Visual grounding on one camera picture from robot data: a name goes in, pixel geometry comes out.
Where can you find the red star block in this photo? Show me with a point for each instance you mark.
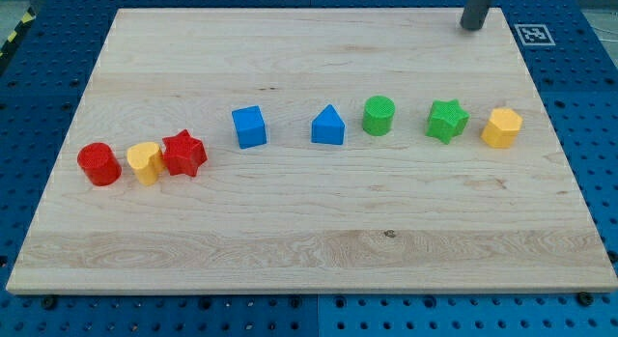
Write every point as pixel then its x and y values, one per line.
pixel 184 154

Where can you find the green star block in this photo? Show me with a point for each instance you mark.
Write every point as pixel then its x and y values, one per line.
pixel 446 120

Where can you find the blue triangle block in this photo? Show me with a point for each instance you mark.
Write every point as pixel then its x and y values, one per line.
pixel 328 127

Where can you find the blue cube block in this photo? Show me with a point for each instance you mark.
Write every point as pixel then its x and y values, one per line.
pixel 250 126

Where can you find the green cylinder block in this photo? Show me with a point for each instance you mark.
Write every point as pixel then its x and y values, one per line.
pixel 378 115

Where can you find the light wooden board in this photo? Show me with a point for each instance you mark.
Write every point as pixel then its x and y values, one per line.
pixel 401 213

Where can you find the yellow heart block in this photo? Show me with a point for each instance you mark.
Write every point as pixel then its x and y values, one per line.
pixel 146 161

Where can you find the yellow hexagon block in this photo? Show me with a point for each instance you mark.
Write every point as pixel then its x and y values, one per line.
pixel 502 128

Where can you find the red cylinder block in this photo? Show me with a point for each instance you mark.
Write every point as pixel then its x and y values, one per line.
pixel 99 164

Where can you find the white fiducial marker tag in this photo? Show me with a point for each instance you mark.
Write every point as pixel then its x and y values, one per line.
pixel 532 34

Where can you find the black bolt left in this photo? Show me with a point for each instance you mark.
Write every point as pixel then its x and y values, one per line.
pixel 49 302

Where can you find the black bolt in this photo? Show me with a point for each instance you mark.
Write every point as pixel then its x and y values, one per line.
pixel 49 302
pixel 585 299

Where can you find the black bolt right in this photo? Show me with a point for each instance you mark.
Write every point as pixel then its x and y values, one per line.
pixel 585 299

